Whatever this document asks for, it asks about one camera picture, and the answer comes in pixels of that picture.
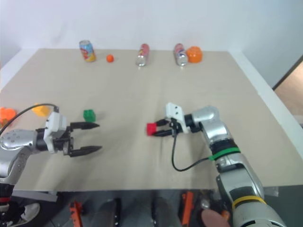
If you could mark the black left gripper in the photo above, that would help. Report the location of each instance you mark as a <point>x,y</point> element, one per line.
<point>68,145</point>

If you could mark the orange plastic cup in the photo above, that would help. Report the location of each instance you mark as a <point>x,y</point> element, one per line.
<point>194,55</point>

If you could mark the red cube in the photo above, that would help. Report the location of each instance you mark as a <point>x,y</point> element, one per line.
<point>151,129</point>

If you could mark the small orange ball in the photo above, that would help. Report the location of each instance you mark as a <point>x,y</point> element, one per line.
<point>110,58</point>

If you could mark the white shoe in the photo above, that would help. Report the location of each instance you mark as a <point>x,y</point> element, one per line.
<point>29,211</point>

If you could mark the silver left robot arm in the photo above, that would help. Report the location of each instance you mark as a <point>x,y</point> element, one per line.
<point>14,142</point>

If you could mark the green cube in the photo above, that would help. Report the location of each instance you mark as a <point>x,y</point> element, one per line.
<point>89,115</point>

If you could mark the upright colourful drink can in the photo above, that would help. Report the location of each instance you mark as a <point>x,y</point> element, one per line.
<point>87,51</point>

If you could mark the orange tool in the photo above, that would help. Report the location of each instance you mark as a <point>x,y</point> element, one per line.
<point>75,212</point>
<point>187,206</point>

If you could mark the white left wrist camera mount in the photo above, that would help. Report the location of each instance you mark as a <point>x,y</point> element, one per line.
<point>56,121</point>

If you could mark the brown round disc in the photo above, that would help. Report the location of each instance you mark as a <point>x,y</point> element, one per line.
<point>214,218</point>

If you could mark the yellow cube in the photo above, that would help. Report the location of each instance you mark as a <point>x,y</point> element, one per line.
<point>41,110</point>

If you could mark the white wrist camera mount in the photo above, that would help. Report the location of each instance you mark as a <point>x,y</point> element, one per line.
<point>175,112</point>
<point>56,121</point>

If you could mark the silver pink lying can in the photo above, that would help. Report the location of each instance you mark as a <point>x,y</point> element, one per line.
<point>180,54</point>

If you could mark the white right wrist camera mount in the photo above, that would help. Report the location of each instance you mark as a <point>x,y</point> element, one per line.
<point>175,112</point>

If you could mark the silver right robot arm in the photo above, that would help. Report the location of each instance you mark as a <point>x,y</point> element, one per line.
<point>239,175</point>

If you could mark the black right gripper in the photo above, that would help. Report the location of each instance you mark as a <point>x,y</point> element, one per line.
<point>174,127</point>

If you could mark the lying red drink can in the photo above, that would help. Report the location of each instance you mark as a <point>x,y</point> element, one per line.
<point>142,55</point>

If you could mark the orange toy block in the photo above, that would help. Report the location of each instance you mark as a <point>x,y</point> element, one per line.
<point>6,114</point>

